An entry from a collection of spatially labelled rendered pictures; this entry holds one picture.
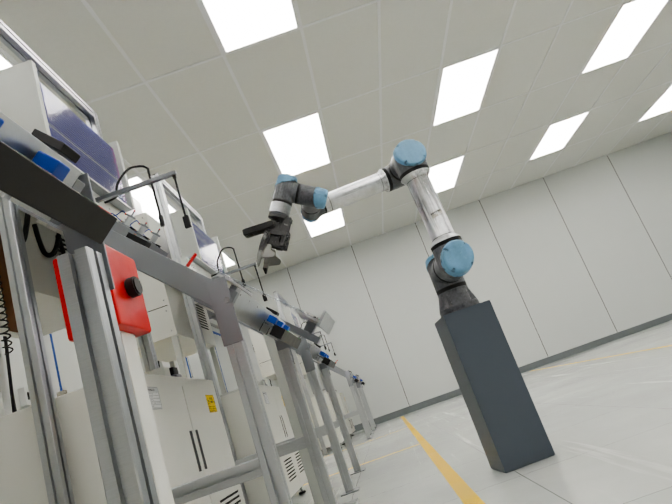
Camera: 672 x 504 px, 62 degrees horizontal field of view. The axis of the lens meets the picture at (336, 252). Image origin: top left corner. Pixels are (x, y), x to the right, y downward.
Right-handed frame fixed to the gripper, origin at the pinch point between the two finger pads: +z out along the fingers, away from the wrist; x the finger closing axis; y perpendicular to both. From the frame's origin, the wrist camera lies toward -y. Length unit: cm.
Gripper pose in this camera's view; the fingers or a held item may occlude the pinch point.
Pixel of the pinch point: (260, 268)
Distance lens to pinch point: 196.9
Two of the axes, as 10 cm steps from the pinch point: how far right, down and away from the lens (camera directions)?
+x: 0.9, 2.5, 9.6
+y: 9.8, 1.7, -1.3
